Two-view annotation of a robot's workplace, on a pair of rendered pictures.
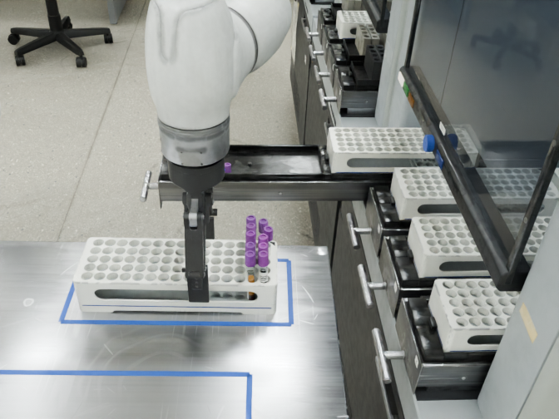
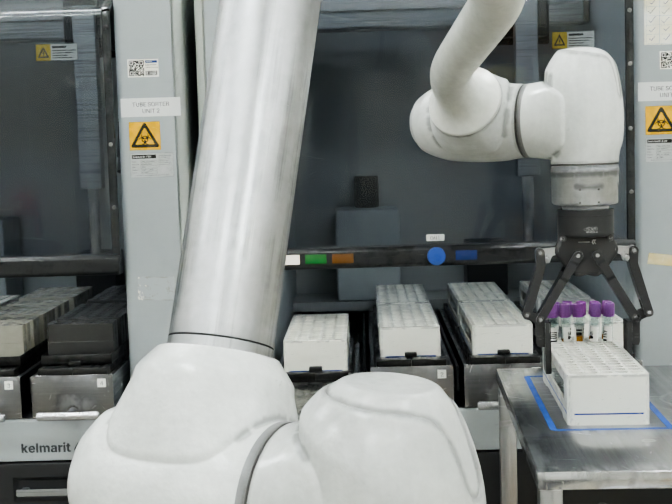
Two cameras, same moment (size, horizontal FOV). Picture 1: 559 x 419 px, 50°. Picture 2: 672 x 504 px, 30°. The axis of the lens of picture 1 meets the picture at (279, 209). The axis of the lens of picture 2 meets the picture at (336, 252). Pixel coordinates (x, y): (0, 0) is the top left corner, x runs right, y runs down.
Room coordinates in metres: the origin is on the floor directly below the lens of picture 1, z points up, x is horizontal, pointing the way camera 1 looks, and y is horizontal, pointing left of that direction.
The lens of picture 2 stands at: (0.82, 1.83, 1.18)
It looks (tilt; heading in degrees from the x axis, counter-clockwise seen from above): 5 degrees down; 276
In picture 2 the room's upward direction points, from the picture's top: 2 degrees counter-clockwise
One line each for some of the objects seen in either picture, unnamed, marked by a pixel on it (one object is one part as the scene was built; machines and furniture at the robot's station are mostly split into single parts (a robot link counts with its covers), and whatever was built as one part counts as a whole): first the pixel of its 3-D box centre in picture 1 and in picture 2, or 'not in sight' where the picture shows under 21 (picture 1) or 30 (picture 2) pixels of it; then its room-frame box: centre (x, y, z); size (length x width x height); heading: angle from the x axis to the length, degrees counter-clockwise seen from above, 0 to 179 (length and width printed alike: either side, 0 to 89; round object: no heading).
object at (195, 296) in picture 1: (198, 283); (627, 345); (0.61, 0.11, 0.89); 0.03 x 0.01 x 0.07; 92
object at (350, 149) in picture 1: (399, 152); (318, 344); (1.07, -0.25, 0.83); 0.30 x 0.10 x 0.06; 95
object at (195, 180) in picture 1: (197, 180); (585, 241); (0.66, 0.11, 1.03); 0.08 x 0.07 x 0.09; 2
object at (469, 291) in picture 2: not in sight; (477, 306); (0.80, -0.69, 0.83); 0.30 x 0.10 x 0.06; 95
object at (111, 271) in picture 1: (180, 274); (591, 376); (0.66, 0.15, 0.85); 0.30 x 0.10 x 0.06; 92
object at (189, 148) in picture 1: (195, 134); (584, 186); (0.66, 0.11, 1.10); 0.09 x 0.09 x 0.06
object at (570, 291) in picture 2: not in sight; (553, 303); (0.65, -0.71, 0.83); 0.30 x 0.10 x 0.06; 95
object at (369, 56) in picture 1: (372, 64); (81, 340); (1.47, -0.23, 0.85); 0.12 x 0.02 x 0.06; 5
